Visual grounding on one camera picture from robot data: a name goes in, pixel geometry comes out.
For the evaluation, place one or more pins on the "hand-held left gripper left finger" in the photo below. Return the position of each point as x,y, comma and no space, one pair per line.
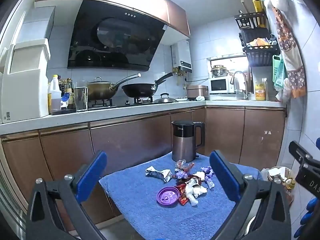
90,177

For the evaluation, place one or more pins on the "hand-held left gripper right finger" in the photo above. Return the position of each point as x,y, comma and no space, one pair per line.
225,177

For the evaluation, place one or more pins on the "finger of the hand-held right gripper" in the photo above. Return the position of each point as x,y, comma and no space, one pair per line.
300,152

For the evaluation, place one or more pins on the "white wrapper strip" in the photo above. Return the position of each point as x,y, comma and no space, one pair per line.
210,183

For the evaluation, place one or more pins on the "purple candy wrapper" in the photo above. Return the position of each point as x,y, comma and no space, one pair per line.
182,174
208,172

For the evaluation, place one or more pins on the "round waste bin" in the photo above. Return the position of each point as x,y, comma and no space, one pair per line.
280,176

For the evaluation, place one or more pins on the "white tissue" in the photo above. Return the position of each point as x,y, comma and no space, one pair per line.
195,192

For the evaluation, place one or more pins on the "red snack wrapper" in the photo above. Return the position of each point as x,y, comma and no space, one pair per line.
182,195

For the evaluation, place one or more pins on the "purple plastic lid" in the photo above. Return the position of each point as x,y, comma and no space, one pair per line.
168,196

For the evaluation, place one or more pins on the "silver foil wrapper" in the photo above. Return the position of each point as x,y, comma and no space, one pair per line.
156,173

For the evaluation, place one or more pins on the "person's right hand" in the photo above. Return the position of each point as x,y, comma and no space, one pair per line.
310,215

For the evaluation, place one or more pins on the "steel electric kettle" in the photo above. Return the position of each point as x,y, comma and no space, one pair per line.
183,142

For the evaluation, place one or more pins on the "blue towel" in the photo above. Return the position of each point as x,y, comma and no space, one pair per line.
140,205

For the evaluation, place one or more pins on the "yellow bottle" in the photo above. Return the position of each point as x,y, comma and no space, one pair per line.
260,91

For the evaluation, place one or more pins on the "gas stove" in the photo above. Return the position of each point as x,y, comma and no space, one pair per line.
120,103

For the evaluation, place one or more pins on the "clear glass cup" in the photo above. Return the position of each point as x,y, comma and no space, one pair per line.
81,97

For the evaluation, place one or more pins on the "green plastic hanger item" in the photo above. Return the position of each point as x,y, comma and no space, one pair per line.
278,70

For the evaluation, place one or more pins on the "golden wok with lid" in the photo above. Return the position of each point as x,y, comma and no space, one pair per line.
100,90

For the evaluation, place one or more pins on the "brown rice cooker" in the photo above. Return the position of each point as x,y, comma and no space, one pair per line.
197,92

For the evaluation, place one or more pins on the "cooking oil bottle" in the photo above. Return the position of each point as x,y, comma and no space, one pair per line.
55,95

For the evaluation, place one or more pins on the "dark sauce bottle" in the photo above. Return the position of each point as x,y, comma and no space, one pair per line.
61,85
70,90

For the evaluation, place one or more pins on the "steel kitchen faucet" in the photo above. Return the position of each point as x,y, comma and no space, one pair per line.
243,80

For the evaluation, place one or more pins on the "white microwave oven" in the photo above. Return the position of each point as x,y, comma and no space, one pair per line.
220,85

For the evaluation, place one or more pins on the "floral apron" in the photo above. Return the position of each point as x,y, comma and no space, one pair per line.
291,60

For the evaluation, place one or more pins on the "steel pot lid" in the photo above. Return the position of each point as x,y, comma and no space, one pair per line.
165,99

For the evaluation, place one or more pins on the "black frying pan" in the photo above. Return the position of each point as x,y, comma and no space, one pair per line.
137,90

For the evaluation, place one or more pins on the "steel pot with lid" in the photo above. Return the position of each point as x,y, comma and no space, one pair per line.
219,71

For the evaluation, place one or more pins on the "white storage box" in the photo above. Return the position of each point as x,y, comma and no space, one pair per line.
25,87

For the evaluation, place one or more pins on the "yellow snack packets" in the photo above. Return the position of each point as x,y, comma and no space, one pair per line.
261,42

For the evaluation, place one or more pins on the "white water heater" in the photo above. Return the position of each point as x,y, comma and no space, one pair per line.
182,55

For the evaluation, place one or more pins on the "black range hood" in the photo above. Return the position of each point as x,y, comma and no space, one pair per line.
117,37

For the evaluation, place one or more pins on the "gold foil roll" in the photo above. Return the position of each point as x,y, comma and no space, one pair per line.
258,7

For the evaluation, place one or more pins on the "black wall rack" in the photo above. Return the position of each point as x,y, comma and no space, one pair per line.
260,55

